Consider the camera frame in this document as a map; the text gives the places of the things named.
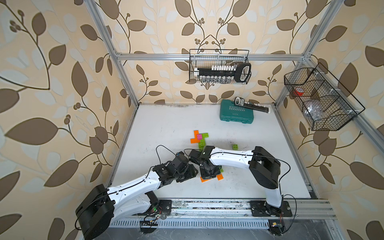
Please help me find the clear plastic bag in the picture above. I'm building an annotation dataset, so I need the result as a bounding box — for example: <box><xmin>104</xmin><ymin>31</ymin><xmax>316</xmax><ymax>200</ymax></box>
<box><xmin>304</xmin><ymin>100</ymin><xmax>326</xmax><ymax>121</ymax></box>

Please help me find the green tool case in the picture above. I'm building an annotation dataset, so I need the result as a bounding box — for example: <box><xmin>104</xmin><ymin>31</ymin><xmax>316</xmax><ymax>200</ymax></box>
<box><xmin>220</xmin><ymin>100</ymin><xmax>254</xmax><ymax>124</ymax></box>

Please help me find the right wire basket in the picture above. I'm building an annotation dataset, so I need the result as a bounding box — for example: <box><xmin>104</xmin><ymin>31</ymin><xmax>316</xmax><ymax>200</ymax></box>
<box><xmin>284</xmin><ymin>63</ymin><xmax>366</xmax><ymax>131</ymax></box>

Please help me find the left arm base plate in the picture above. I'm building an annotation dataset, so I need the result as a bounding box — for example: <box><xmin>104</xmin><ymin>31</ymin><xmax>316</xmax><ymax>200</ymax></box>
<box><xmin>130</xmin><ymin>199</ymin><xmax>173</xmax><ymax>217</ymax></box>

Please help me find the green brick lowest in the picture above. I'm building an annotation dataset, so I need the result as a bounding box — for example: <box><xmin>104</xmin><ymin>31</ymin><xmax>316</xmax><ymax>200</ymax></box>
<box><xmin>198</xmin><ymin>143</ymin><xmax>206</xmax><ymax>150</ymax></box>

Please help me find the socket rail on case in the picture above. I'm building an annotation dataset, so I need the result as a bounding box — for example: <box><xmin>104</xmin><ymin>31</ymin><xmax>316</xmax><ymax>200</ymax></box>
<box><xmin>234</xmin><ymin>97</ymin><xmax>271</xmax><ymax>114</ymax></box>

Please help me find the back wire basket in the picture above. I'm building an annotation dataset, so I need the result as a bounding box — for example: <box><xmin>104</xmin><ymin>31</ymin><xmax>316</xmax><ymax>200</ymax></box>
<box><xmin>189</xmin><ymin>49</ymin><xmax>252</xmax><ymax>85</ymax></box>

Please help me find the socket rail in basket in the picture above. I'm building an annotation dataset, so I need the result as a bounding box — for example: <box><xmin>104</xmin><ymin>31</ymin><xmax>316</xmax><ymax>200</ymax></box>
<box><xmin>192</xmin><ymin>63</ymin><xmax>252</xmax><ymax>84</ymax></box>

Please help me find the aluminium front rail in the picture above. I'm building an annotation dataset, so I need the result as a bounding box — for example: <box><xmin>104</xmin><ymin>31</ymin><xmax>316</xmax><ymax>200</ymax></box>
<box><xmin>87</xmin><ymin>197</ymin><xmax>337</xmax><ymax>220</ymax></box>

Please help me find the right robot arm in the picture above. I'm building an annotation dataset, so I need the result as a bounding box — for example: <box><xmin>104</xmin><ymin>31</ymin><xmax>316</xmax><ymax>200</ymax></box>
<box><xmin>189</xmin><ymin>146</ymin><xmax>283</xmax><ymax>208</ymax></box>

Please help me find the wire basket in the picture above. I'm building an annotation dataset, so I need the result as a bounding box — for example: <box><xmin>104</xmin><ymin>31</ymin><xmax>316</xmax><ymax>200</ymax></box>
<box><xmin>189</xmin><ymin>49</ymin><xmax>252</xmax><ymax>85</ymax></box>
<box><xmin>284</xmin><ymin>63</ymin><xmax>366</xmax><ymax>131</ymax></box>

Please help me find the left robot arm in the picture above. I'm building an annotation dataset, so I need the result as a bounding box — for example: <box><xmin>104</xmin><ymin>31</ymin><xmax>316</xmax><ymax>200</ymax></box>
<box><xmin>75</xmin><ymin>152</ymin><xmax>198</xmax><ymax>240</ymax></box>

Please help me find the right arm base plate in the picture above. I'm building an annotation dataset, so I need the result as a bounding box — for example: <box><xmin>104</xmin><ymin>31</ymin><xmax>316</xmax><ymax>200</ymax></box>
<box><xmin>249</xmin><ymin>200</ymin><xmax>293</xmax><ymax>217</ymax></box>

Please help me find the red tape roll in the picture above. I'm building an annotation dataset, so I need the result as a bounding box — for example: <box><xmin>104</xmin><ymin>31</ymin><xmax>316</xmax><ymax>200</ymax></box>
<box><xmin>293</xmin><ymin>87</ymin><xmax>305</xmax><ymax>97</ymax></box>

